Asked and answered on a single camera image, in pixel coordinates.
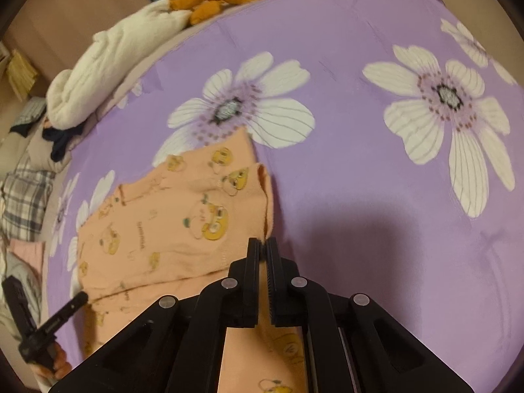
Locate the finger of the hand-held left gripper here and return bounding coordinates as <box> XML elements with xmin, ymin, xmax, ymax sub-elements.
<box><xmin>39</xmin><ymin>290</ymin><xmax>90</xmax><ymax>332</ymax></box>

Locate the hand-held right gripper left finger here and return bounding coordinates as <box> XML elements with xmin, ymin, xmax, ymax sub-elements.
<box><xmin>49</xmin><ymin>237</ymin><xmax>267</xmax><ymax>393</ymax></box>

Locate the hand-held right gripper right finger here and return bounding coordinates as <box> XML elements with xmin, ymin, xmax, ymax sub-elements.
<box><xmin>265</xmin><ymin>237</ymin><xmax>476</xmax><ymax>393</ymax></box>

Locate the orange printed shirt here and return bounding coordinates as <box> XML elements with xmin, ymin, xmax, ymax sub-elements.
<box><xmin>67</xmin><ymin>127</ymin><xmax>312</xmax><ymax>393</ymax></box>

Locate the person's left hand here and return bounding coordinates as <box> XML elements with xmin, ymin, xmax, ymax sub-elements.
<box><xmin>35</xmin><ymin>342</ymin><xmax>73</xmax><ymax>380</ymax></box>

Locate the grey crumpled cloth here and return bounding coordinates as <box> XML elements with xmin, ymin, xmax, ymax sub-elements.
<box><xmin>0</xmin><ymin>254</ymin><xmax>42</xmax><ymax>338</ymax></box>

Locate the pink folded cloth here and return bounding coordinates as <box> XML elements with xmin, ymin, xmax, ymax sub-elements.
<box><xmin>8</xmin><ymin>239</ymin><xmax>44</xmax><ymax>271</ymax></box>

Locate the plaid cloth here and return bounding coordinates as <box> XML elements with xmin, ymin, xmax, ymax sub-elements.
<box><xmin>0</xmin><ymin>158</ymin><xmax>56</xmax><ymax>243</ymax></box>

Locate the purple floral blanket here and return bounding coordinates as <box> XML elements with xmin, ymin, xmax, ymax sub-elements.
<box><xmin>43</xmin><ymin>0</ymin><xmax>524</xmax><ymax>393</ymax></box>

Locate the dark navy cloth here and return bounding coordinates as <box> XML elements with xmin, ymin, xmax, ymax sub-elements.
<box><xmin>43</xmin><ymin>125</ymin><xmax>85</xmax><ymax>161</ymax></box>

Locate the striped blue pillow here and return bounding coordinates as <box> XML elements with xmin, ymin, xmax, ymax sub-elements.
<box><xmin>10</xmin><ymin>97</ymin><xmax>48</xmax><ymax>132</ymax></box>

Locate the yellow hanging cloth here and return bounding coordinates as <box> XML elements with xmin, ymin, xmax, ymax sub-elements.
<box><xmin>8</xmin><ymin>49</ymin><xmax>38</xmax><ymax>101</ymax></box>

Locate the white padded jacket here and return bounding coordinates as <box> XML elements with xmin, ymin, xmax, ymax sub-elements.
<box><xmin>46</xmin><ymin>0</ymin><xmax>269</xmax><ymax>129</ymax></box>

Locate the pink curtain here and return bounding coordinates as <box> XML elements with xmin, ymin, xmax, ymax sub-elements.
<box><xmin>4</xmin><ymin>0</ymin><xmax>173</xmax><ymax>103</ymax></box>

